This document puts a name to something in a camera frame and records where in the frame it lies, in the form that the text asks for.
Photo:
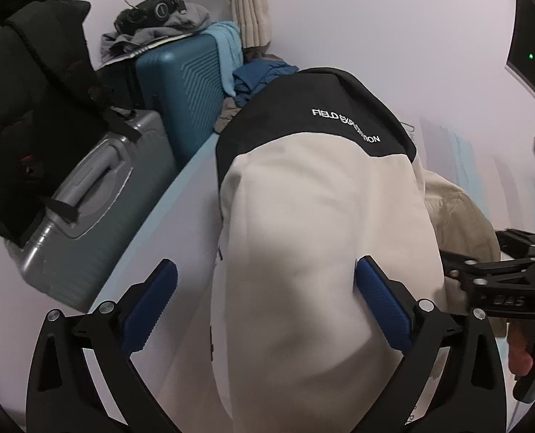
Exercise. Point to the blue garment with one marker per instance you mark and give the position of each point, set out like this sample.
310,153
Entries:
263,74

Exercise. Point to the grey garment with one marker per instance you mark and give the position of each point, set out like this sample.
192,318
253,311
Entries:
191,16

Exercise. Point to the teal suitcase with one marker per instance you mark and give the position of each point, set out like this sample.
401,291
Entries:
181,81

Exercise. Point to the person's right hand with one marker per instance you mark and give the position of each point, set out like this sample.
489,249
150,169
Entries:
520,347

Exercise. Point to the black backpack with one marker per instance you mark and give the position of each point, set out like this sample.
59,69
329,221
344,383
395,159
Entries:
33,99

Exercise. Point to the brown garment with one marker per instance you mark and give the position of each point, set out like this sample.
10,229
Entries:
227,117

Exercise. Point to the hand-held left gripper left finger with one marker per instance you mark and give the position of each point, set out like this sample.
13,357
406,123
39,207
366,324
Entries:
152,306

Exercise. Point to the light blue towel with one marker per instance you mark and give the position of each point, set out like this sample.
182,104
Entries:
229,54

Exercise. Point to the cream and black hooded jacket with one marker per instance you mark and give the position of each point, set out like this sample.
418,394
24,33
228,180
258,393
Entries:
317,198

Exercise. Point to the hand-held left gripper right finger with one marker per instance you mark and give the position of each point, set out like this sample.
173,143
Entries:
382,306

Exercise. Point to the bed with striped sheet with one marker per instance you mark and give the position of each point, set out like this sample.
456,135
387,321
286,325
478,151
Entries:
181,216

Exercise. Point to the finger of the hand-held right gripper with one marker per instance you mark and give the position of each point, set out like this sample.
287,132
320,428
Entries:
522,241
488,266

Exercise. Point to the black headphones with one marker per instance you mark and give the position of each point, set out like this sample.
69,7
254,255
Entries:
159,9

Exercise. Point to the grey suitcase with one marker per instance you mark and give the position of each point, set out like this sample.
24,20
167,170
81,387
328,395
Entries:
91,216

